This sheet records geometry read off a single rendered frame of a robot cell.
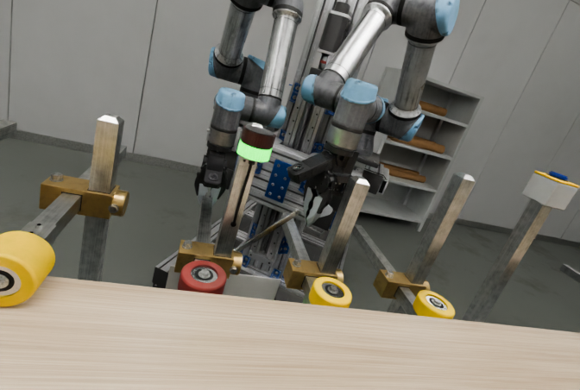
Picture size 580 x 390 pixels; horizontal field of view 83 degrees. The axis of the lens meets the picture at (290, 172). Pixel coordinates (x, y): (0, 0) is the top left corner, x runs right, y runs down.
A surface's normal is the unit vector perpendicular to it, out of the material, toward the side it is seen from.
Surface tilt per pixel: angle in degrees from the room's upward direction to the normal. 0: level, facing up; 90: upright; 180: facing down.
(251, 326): 0
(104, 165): 90
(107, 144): 90
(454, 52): 90
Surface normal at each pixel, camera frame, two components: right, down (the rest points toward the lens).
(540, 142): 0.22, 0.36
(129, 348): 0.29, -0.91
